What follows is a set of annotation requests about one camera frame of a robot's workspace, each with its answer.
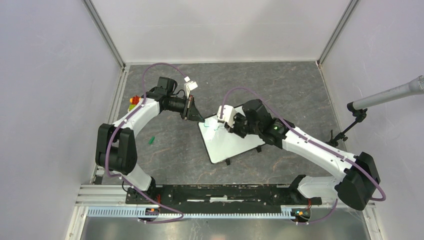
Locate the green marker cap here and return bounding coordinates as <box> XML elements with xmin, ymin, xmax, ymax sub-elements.
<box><xmin>148</xmin><ymin>136</ymin><xmax>155</xmax><ymax>145</ymax></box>

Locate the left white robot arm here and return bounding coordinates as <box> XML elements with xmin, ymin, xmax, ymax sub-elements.
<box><xmin>95</xmin><ymin>77</ymin><xmax>205</xmax><ymax>204</ymax></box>

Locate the grey microphone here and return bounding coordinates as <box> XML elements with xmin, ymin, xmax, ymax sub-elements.
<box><xmin>346</xmin><ymin>75</ymin><xmax>424</xmax><ymax>112</ymax></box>

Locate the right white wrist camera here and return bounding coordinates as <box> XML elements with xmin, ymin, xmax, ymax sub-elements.
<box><xmin>216</xmin><ymin>105</ymin><xmax>237</xmax><ymax>128</ymax></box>

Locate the small whiteboard with stand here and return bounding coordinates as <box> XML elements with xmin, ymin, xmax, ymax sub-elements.
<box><xmin>197</xmin><ymin>115</ymin><xmax>265</xmax><ymax>165</ymax></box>

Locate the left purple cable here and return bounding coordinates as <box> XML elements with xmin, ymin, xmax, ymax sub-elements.
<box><xmin>104</xmin><ymin>62</ymin><xmax>188</xmax><ymax>224</ymax></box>

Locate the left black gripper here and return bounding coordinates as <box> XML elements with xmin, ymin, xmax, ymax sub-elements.
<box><xmin>164</xmin><ymin>94</ymin><xmax>205</xmax><ymax>123</ymax></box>

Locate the black microphone stand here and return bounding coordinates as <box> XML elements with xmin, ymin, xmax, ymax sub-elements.
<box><xmin>326</xmin><ymin>108</ymin><xmax>368</xmax><ymax>147</ymax></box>

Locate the purple cable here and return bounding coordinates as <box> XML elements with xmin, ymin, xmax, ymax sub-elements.
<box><xmin>104</xmin><ymin>62</ymin><xmax>188</xmax><ymax>224</ymax></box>
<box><xmin>219</xmin><ymin>87</ymin><xmax>387</xmax><ymax>225</ymax></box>

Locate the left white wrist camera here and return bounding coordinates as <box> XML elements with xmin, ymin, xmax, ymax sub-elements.
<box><xmin>183</xmin><ymin>76</ymin><xmax>198</xmax><ymax>97</ymax></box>

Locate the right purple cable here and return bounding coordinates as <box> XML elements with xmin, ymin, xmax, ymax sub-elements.
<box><xmin>219</xmin><ymin>87</ymin><xmax>387</xmax><ymax>225</ymax></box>

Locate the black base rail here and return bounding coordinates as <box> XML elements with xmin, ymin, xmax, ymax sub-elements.
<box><xmin>146</xmin><ymin>184</ymin><xmax>322</xmax><ymax>215</ymax></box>

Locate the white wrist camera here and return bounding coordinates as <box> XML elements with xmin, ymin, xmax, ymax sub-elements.
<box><xmin>183</xmin><ymin>76</ymin><xmax>198</xmax><ymax>97</ymax></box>
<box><xmin>216</xmin><ymin>105</ymin><xmax>237</xmax><ymax>128</ymax></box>

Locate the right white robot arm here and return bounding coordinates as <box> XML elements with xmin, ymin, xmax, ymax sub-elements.
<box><xmin>216</xmin><ymin>99</ymin><xmax>382</xmax><ymax>211</ymax></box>

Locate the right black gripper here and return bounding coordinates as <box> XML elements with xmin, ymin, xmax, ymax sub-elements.
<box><xmin>224</xmin><ymin>111</ymin><xmax>261</xmax><ymax>139</ymax></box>

